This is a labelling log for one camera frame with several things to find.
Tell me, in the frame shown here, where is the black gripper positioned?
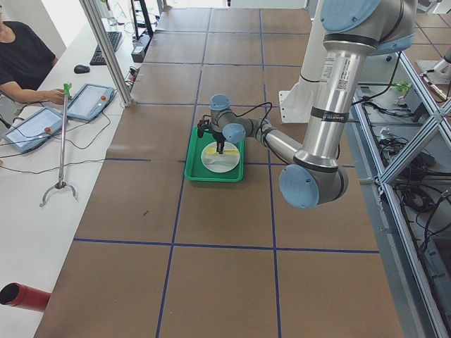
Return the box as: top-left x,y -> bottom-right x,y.
212,130 -> 226,154

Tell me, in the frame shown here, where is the yellow plastic spoon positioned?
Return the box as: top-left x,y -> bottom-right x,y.
205,148 -> 239,155

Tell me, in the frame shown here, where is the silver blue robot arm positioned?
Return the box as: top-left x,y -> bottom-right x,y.
209,1 -> 417,208

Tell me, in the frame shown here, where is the white plastic fork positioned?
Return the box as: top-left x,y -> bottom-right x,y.
202,159 -> 232,166

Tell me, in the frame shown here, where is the white round plate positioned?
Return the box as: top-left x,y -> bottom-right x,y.
200,142 -> 240,173

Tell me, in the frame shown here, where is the green plastic tray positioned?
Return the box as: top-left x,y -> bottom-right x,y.
185,127 -> 245,182

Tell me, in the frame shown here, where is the black power strip box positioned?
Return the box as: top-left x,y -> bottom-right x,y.
131,34 -> 151,63

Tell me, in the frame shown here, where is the far blue teach pendant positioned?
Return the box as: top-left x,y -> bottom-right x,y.
67,83 -> 114,121

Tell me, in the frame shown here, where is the blue teach pendant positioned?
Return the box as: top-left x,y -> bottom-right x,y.
2,107 -> 63,153
67,83 -> 114,121

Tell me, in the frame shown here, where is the black keyboard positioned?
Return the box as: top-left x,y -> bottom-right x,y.
89,31 -> 123,66

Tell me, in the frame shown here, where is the black computer mouse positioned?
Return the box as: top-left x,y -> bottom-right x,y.
73,64 -> 90,74

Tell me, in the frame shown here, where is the metal reacher grabber tool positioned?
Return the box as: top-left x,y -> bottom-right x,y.
39,82 -> 77,207

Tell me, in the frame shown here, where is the near blue teach pendant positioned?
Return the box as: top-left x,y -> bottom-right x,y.
2,107 -> 63,153

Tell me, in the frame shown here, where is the person in black shirt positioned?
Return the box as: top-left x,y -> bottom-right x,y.
1,20 -> 64,105

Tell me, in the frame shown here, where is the red cylinder tube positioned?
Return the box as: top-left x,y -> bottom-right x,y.
1,282 -> 51,313

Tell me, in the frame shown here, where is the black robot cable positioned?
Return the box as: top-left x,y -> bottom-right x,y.
232,101 -> 274,142

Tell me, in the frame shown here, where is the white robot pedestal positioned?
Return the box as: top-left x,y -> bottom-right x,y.
279,0 -> 326,123

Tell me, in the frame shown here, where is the aluminium frame post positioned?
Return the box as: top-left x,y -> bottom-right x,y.
79,0 -> 132,107

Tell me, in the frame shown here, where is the aluminium frame rail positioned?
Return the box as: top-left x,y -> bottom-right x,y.
347,53 -> 450,337

